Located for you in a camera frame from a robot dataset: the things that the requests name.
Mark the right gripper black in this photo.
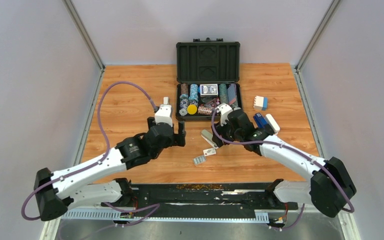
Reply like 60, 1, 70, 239
211, 119, 243, 148

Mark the small white stapler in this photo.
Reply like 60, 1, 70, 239
163, 96, 170, 105

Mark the grey green white stapler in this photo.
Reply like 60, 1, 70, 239
200, 129, 219, 149

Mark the grey staple strip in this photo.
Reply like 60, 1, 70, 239
192, 155, 207, 165

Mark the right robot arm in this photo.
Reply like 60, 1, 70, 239
211, 103, 357, 218

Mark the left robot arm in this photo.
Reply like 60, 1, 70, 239
33, 117, 186, 222

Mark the blue stapler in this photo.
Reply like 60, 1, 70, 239
253, 113, 268, 128

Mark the yellow dealer chip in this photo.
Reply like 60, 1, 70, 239
187, 104, 198, 115

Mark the white blue toy block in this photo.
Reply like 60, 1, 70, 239
253, 95, 268, 111

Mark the blue playing card deck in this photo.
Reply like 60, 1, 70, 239
199, 84, 219, 97

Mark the black poker chip case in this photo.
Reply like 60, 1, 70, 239
175, 38, 243, 121

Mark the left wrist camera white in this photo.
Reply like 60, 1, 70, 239
154, 104, 173, 127

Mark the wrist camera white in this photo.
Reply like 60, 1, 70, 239
215, 103, 233, 126
154, 104, 173, 127

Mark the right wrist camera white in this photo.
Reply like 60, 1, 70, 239
215, 103, 233, 126

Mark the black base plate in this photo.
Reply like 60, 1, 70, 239
112, 182, 299, 219

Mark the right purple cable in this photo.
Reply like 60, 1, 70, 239
210, 109, 356, 232

